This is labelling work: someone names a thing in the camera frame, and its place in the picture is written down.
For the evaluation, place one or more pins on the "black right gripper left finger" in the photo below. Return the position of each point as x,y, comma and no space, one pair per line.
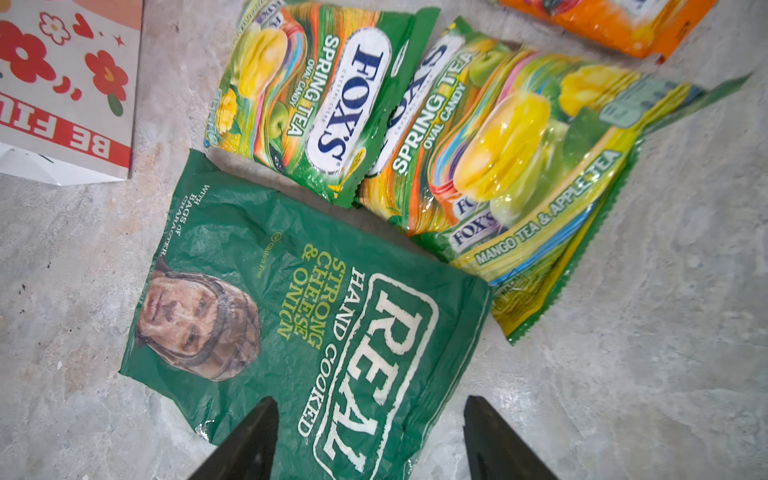
249,451

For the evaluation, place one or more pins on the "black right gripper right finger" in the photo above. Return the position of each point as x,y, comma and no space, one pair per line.
494,449

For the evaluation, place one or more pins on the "green Real crisps bag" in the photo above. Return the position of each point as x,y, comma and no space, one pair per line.
252,294

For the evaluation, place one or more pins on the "green Fox's candy packet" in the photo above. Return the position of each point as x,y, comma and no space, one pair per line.
309,88
502,160

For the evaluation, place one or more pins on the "white floral paper bag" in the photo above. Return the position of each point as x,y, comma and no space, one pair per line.
68,89

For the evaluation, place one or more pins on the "orange Fox's candy packet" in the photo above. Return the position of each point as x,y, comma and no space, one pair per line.
638,28

